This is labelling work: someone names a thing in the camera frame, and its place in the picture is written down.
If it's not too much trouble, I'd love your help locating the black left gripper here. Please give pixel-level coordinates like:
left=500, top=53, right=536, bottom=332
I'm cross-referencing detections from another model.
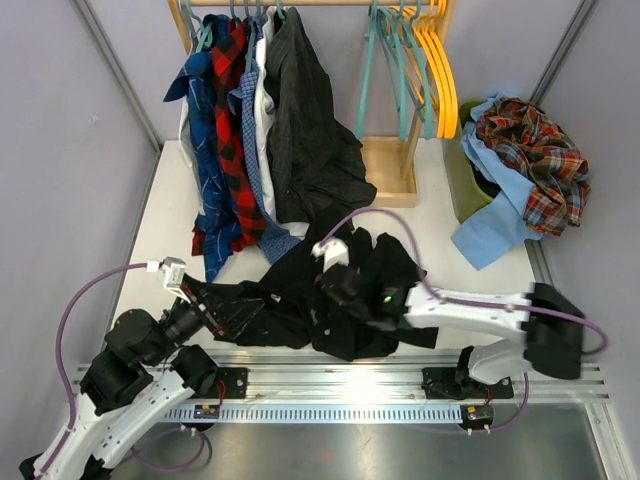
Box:
left=144, top=273, right=264, bottom=367

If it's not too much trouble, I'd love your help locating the black pinstriped shirt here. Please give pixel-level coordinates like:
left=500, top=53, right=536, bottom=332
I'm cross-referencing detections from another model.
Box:
left=265, top=7, right=377, bottom=223

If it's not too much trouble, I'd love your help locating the brown red plaid shirt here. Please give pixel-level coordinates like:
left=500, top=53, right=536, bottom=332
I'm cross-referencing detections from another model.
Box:
left=476, top=96, right=591, bottom=236

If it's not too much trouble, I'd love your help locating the teal plastic hanger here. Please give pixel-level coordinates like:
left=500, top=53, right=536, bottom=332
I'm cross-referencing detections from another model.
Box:
left=375, top=5, right=414, bottom=140

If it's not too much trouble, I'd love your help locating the teal hanger of pinstriped shirt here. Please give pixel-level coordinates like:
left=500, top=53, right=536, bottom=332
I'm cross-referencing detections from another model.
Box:
left=275, top=0, right=287, bottom=22

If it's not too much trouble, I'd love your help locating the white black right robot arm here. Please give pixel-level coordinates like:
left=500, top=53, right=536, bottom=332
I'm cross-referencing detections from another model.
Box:
left=319, top=264, right=584, bottom=401

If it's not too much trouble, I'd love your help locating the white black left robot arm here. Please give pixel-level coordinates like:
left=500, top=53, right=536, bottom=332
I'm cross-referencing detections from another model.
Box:
left=19, top=273, right=264, bottom=479

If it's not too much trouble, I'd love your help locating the dark blue striped shirt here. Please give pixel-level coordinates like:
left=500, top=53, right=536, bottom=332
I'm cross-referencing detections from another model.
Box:
left=164, top=47, right=241, bottom=282

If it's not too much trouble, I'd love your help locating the blue checked shirt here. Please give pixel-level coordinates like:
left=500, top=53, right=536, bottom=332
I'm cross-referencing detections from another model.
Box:
left=228, top=14, right=300, bottom=264

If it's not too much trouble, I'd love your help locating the red black plaid shirt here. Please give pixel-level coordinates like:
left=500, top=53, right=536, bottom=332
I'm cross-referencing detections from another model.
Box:
left=211, top=18, right=266, bottom=253

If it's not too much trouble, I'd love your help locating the light blue shirt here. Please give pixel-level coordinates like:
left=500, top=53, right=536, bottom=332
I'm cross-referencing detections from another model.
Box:
left=451, top=93, right=543, bottom=270

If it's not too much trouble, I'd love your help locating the teal empty hanger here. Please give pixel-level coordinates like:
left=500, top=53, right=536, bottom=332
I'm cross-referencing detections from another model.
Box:
left=397, top=1, right=435, bottom=140

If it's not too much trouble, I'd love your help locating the yellow plastic hanger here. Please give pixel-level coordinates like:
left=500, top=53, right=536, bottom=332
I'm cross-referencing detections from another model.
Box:
left=422, top=1, right=456, bottom=139
left=437, top=0, right=458, bottom=130
left=412, top=1, right=450, bottom=139

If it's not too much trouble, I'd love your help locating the white shirt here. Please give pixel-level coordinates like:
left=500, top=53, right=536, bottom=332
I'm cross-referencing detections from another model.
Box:
left=177, top=7, right=311, bottom=239

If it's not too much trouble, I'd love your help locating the wooden clothes rack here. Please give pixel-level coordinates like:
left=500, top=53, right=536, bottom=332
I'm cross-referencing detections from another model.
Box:
left=167, top=0, right=456, bottom=209

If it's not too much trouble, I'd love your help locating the green laundry bin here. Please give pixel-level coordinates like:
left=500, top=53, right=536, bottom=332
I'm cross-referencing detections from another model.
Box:
left=444, top=100, right=494, bottom=224

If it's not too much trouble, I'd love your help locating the black garment in bin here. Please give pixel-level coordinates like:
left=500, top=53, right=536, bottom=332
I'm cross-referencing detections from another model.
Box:
left=471, top=165, right=501, bottom=198

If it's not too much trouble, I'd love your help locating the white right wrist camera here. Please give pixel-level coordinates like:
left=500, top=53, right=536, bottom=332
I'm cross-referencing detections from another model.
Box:
left=311, top=238, right=349, bottom=272

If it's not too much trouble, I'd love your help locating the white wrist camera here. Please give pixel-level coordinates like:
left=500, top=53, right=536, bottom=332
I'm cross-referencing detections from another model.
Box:
left=311, top=238, right=349, bottom=272
left=145, top=257, right=188, bottom=301

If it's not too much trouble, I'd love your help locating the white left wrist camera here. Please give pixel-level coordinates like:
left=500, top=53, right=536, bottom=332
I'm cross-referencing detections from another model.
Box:
left=145, top=257, right=188, bottom=301

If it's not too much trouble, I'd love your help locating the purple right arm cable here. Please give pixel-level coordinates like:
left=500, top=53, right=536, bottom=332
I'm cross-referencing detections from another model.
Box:
left=322, top=207, right=611, bottom=435

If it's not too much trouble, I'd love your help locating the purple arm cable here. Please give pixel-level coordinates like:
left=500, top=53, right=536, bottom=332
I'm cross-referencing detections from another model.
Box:
left=29, top=262, right=214, bottom=474
left=322, top=207, right=611, bottom=435

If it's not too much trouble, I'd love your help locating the aluminium mounting rail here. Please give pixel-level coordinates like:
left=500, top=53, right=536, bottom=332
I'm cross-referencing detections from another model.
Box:
left=74, top=349, right=614, bottom=406

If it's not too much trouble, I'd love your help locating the slotted grey cable duct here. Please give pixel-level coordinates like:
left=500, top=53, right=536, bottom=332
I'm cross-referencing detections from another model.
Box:
left=160, top=403, right=462, bottom=424

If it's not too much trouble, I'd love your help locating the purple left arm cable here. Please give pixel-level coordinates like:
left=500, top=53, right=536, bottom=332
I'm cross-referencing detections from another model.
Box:
left=29, top=262, right=214, bottom=474

